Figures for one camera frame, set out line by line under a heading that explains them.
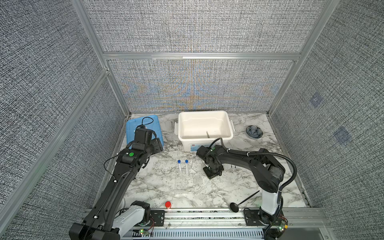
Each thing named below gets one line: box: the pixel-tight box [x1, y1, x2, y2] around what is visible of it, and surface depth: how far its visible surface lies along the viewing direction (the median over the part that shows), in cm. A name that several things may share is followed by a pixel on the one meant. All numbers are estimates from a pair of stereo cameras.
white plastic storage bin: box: [174, 110, 235, 153], surface depth 102 cm
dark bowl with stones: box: [246, 125, 264, 139], surface depth 106 cm
